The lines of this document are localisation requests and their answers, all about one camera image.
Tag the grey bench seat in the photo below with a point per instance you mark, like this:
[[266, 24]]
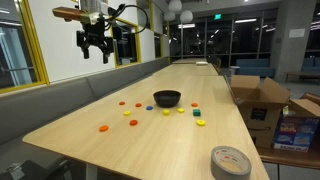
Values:
[[24, 112]]

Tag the colourful game box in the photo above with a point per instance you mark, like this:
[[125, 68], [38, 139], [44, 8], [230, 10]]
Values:
[[295, 131]]

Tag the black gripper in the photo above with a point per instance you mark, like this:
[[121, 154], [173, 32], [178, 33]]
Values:
[[93, 35]]

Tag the yellow block right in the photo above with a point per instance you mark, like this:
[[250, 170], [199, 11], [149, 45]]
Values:
[[180, 110]]

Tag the open cardboard box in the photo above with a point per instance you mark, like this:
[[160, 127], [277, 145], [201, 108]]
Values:
[[260, 103]]

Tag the yellow block left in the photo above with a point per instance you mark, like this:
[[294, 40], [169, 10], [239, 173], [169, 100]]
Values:
[[166, 112]]

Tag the white plate far table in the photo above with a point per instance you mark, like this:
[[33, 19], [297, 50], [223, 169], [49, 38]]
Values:
[[200, 63]]

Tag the black bowl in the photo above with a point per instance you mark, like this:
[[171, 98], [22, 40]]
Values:
[[167, 98]]

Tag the yellow block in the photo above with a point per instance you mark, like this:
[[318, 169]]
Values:
[[180, 110], [166, 112]]

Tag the green block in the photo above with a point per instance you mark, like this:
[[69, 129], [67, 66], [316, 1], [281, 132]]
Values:
[[196, 112]]

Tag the blue sofa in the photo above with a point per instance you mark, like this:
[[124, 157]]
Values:
[[255, 67]]

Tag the grey duct tape roll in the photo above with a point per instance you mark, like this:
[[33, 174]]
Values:
[[228, 163]]

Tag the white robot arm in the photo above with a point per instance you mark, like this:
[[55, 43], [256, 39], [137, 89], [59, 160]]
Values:
[[94, 6]]

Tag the yellow disc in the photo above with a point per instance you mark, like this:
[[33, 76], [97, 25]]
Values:
[[200, 122], [127, 113]]

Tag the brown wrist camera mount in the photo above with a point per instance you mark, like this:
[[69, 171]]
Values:
[[82, 16]]

